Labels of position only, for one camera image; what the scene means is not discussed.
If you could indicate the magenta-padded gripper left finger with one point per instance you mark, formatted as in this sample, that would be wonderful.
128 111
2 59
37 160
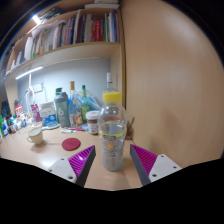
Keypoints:
81 160

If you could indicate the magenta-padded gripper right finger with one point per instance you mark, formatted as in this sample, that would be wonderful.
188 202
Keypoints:
146 160

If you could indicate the clear plastic bottle yellow cap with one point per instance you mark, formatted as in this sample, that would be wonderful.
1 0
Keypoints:
112 133

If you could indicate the flat round red coaster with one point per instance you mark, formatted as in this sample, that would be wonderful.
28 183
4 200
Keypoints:
71 144

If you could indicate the white green marker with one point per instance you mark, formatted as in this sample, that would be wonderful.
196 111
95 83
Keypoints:
68 131

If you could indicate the brown jar white lid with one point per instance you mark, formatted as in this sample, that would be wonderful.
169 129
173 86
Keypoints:
92 124

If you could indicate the green-capped glass bottle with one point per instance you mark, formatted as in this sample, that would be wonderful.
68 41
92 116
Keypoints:
85 108

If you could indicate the cream ceramic cup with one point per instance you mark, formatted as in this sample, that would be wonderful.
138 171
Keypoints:
35 136

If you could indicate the grey shaker bottle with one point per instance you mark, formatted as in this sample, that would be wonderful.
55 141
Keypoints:
62 111

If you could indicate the white and blue carton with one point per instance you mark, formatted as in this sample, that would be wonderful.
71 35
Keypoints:
49 115

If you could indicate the blue plastic bag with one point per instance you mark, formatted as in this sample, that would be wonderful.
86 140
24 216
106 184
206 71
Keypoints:
94 103

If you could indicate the magenta pouch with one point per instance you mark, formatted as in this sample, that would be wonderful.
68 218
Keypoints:
35 113

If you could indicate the red and white canister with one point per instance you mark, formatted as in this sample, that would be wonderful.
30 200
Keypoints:
18 110

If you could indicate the tall clear glass bottle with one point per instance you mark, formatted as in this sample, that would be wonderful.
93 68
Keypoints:
109 81

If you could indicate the green plastic bottle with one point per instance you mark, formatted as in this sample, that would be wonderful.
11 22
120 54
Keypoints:
2 125

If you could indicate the under-shelf strip light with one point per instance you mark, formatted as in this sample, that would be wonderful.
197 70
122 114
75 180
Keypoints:
29 72

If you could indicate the wooden shelf unit with books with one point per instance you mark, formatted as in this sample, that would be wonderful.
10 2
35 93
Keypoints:
83 50

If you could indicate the white ceiling strip light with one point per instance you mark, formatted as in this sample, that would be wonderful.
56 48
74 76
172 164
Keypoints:
36 19

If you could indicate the white wall socket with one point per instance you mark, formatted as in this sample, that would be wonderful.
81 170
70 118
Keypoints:
37 88

